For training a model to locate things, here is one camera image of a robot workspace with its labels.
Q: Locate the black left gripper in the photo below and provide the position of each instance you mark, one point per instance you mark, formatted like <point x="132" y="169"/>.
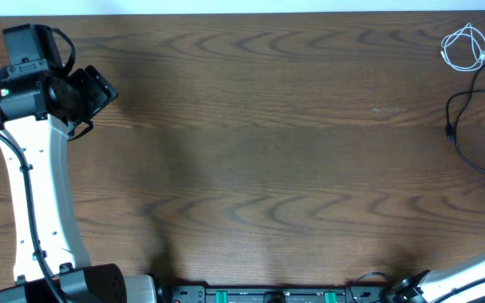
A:
<point x="102" y="91"/>

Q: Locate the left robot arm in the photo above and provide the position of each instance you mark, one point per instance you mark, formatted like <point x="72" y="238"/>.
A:
<point x="45" y="103"/>

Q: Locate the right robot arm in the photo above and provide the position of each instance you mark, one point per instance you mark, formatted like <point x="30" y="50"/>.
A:
<point x="462" y="283"/>

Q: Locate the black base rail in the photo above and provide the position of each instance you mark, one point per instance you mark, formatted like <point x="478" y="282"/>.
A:
<point x="202" y="294"/>

